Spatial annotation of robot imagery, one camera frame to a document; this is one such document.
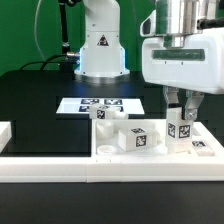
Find white sheet with markers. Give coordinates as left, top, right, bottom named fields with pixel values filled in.
left=55, top=97, right=146, bottom=116

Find black cables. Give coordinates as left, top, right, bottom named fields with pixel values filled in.
left=19, top=0, right=81, bottom=72

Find white cable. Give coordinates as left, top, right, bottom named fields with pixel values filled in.
left=33, top=0, right=48, bottom=63

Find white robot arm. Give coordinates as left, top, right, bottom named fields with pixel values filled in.
left=75, top=0, right=224, bottom=120

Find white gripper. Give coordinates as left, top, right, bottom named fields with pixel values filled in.
left=140, top=11, right=224, bottom=120

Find white U-shaped fence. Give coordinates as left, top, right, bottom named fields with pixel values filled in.
left=0, top=122, right=224, bottom=183

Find white square tabletop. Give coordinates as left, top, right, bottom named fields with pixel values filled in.
left=90, top=118, right=201, bottom=158

